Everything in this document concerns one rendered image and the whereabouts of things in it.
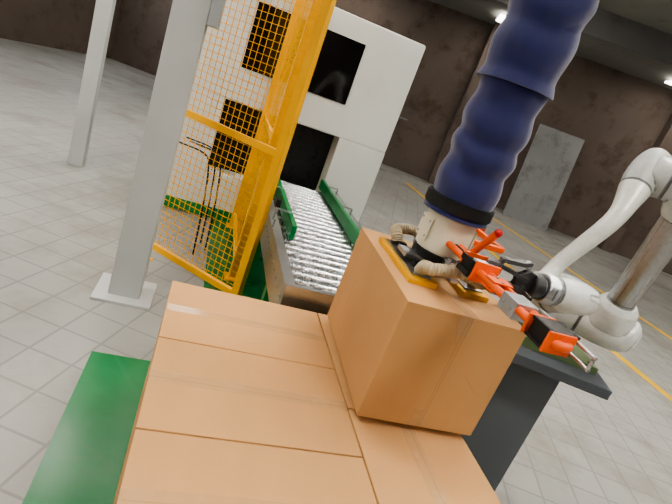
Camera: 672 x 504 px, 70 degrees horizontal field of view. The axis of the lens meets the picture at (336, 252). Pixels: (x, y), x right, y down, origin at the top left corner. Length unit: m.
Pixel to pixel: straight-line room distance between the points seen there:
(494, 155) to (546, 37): 0.33
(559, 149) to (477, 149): 11.54
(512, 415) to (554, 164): 10.98
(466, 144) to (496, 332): 0.56
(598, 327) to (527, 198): 10.65
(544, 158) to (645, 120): 2.52
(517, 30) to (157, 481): 1.44
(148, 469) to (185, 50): 1.85
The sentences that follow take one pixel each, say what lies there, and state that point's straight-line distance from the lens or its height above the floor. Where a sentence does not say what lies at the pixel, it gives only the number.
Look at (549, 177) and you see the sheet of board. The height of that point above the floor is 1.18.
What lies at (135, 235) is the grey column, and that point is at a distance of 2.72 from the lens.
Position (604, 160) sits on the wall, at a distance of 13.82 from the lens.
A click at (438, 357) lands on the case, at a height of 0.82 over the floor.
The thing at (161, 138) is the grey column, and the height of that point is 0.91.
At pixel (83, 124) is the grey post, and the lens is 4.87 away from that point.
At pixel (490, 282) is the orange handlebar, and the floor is 1.10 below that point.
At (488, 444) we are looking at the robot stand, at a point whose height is 0.26.
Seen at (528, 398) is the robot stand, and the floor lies 0.54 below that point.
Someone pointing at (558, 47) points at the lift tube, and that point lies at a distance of 1.55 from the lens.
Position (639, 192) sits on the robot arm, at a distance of 1.86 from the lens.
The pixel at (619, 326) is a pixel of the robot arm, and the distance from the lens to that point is 2.13.
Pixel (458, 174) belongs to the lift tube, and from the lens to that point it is 1.53.
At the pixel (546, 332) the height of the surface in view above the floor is 1.11.
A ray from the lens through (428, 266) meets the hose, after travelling 1.46.
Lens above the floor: 1.43
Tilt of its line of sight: 18 degrees down
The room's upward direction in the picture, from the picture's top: 21 degrees clockwise
